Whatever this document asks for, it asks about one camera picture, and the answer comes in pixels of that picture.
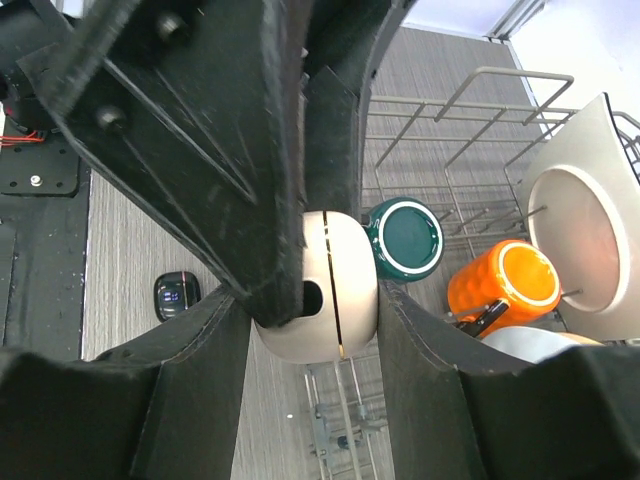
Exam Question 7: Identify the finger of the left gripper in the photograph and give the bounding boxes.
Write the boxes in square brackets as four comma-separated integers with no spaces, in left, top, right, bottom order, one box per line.
[17,1,308,327]
[304,0,414,217]

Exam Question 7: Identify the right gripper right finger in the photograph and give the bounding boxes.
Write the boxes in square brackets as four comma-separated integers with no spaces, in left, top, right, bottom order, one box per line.
[377,281,639,479]

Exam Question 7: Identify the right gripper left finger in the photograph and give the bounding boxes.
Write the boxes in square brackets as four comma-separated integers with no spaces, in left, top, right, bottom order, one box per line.
[1,288,250,479]

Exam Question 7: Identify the cream square earbud case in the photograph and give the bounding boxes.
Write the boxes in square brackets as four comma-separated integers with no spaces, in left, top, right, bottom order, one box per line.
[257,211,378,364]

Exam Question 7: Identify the beige ceramic plate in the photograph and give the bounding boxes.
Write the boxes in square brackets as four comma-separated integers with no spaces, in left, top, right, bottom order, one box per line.
[556,332,603,346]

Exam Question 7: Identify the orange ceramic mug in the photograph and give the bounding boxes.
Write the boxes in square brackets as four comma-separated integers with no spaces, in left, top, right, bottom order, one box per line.
[447,240,562,337]

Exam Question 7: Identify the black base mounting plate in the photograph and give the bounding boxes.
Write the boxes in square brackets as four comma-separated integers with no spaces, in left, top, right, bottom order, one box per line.
[1,133,91,360]

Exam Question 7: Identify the dark green ceramic mug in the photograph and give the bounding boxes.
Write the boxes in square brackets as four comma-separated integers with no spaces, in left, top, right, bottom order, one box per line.
[362,197,445,283]

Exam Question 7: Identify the cream oval dish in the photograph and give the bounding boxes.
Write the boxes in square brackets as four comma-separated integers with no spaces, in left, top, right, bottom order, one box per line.
[519,93,639,341]

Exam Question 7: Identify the white plate with foot ring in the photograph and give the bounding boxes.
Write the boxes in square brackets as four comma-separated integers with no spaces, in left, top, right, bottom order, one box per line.
[481,326,580,364]

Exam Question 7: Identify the grey wire dish rack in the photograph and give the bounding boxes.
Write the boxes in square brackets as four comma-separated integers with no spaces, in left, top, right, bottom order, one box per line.
[305,66,639,478]

